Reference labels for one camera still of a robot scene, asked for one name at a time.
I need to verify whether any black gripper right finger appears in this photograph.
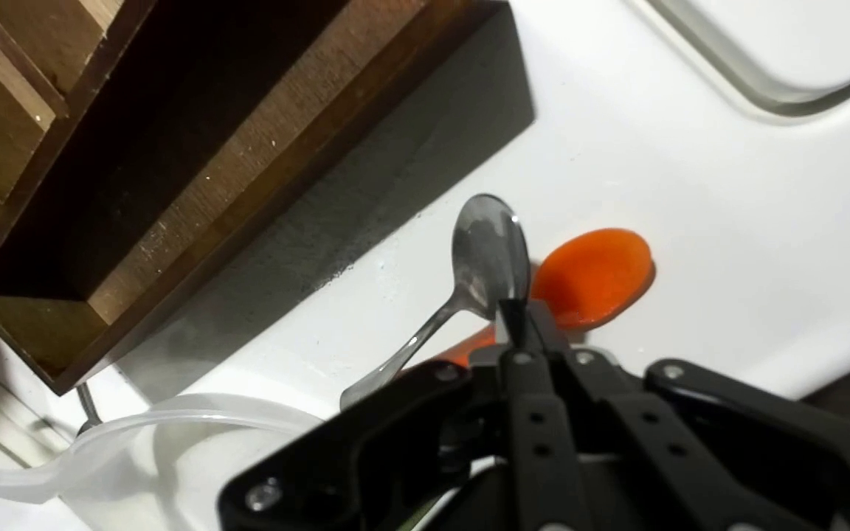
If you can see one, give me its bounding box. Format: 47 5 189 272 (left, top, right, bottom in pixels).
522 297 850 531

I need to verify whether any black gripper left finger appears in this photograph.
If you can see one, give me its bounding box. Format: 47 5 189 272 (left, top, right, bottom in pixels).
215 294 589 531

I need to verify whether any silver metal spoon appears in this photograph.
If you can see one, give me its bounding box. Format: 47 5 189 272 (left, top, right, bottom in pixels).
335 192 533 413

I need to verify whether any orange plastic spoon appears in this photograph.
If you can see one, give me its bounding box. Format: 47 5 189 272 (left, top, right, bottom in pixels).
432 223 660 370

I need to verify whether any dark wooden cutlery holder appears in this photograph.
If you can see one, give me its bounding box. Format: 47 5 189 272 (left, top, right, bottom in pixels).
0 0 506 399

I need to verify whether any white washing machine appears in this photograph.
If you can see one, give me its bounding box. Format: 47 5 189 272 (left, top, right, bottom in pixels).
0 0 850 531

